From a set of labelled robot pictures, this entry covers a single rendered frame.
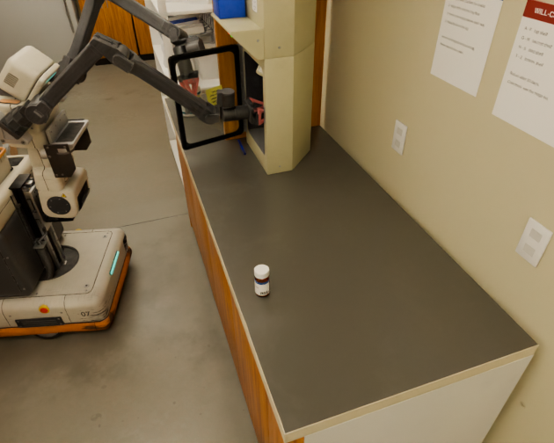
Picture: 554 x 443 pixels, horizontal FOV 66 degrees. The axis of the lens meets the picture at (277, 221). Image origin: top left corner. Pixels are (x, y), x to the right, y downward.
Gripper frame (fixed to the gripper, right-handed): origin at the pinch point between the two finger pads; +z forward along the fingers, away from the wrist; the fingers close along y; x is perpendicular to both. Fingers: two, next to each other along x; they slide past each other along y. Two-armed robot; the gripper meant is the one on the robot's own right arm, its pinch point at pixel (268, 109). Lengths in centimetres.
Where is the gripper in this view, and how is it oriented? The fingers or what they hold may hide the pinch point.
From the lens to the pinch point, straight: 183.2
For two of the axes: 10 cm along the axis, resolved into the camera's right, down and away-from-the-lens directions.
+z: 9.4, -1.8, 2.8
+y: -3.3, -5.8, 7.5
